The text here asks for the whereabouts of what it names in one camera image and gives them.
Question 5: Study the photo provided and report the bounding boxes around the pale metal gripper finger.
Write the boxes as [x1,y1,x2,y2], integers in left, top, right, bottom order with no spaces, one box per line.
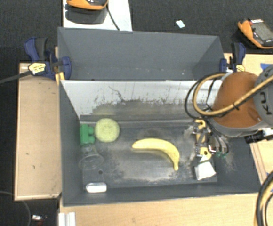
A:
[192,147,203,167]
[202,147,216,162]

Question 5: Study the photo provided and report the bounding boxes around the white small carton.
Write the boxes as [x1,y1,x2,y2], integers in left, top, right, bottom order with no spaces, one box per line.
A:
[193,160,217,181]

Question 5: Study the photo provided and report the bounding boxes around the yellow banana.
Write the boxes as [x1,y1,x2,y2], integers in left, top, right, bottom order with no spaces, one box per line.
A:
[131,138,180,171]

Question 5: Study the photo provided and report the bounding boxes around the yellow-green ball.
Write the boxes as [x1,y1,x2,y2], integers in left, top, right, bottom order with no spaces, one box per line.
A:
[94,118,121,143]

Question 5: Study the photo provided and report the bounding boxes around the grey metal bin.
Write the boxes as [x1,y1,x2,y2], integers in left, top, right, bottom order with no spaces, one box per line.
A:
[57,26,262,207]

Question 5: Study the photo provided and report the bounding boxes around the white rounded flat box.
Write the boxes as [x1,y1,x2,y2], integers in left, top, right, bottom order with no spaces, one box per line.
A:
[86,182,108,194]

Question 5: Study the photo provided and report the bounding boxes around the clear glass cup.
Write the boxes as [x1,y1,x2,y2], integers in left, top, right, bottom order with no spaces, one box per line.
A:
[78,145,104,172]

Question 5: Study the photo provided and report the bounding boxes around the green toy block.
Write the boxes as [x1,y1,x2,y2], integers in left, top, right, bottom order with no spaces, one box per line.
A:
[79,124,96,147]

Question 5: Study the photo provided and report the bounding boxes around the pale wood flat board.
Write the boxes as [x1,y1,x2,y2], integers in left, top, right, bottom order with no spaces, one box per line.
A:
[14,62,63,201]

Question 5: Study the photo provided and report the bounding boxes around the black cylinder on white bracket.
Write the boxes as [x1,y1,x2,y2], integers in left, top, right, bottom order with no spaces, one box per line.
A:
[244,127,273,144]

